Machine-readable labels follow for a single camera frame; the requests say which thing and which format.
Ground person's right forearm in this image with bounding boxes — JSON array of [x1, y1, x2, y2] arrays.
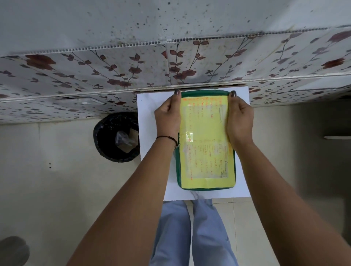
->
[[233, 140, 351, 266]]

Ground small white table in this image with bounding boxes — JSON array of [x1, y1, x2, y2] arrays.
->
[[136, 86, 252, 202]]

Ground person's blue jeans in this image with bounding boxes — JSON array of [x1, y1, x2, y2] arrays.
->
[[149, 199, 239, 266]]

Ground grey round object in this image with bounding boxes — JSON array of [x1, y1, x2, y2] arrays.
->
[[0, 236, 30, 266]]

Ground person's left forearm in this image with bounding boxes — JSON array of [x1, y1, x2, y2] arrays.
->
[[67, 136, 179, 266]]

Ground person's left hand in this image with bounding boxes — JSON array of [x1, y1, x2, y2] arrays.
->
[[154, 89, 182, 149]]

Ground black trash bin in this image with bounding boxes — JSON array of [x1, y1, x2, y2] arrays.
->
[[93, 111, 140, 163]]

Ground black thread bracelet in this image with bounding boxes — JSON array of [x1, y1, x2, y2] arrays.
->
[[156, 135, 179, 149]]

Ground crumpled clear plastic wrapper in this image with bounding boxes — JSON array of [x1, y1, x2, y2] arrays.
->
[[115, 130, 138, 149]]

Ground green and yellow package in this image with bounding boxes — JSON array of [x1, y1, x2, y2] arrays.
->
[[175, 90, 237, 191]]

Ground person's right hand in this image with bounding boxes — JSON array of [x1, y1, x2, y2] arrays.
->
[[226, 90, 254, 150]]

